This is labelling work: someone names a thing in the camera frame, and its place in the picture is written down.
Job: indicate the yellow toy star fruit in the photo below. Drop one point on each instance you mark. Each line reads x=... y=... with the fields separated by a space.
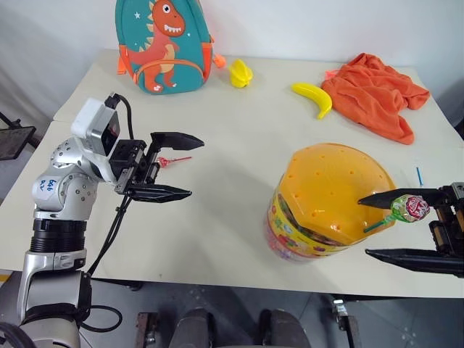
x=240 y=74

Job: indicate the black metal stand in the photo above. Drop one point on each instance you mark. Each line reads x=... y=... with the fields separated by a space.
x=12 y=139

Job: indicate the yellow toy banana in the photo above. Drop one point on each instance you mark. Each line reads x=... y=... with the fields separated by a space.
x=315 y=96

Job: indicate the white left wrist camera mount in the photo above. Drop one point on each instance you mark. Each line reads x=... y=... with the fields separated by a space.
x=90 y=119

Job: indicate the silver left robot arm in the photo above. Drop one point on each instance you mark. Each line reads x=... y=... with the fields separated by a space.
x=47 y=188

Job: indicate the orange crumpled cloth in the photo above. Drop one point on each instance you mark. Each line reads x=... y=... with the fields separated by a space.
x=369 y=94

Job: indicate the red lollipop with red stick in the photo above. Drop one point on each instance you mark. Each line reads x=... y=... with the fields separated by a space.
x=164 y=162

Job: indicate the orange perforated jar lid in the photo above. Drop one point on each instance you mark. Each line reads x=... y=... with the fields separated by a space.
x=330 y=185

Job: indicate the rusty table leg bracket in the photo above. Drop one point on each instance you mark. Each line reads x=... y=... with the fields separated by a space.
x=146 y=330

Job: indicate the blue lollipop stick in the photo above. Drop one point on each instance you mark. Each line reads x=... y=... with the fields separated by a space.
x=419 y=176

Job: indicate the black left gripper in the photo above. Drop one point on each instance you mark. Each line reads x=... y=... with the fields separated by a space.
x=134 y=163

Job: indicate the teal dinosaur backpack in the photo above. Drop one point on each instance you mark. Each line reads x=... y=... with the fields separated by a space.
x=163 y=43

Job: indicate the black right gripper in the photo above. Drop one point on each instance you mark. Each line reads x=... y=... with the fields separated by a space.
x=451 y=224

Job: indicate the table leg caster bracket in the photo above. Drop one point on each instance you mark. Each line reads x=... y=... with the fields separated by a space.
x=344 y=319

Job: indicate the colourful printed lollipop jar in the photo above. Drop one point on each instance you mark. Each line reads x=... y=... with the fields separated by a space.
x=290 y=235

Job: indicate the green red lollipop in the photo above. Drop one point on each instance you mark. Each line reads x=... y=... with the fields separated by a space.
x=413 y=208

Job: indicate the dark rounded shape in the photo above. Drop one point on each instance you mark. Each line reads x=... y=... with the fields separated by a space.
x=194 y=328
x=284 y=328

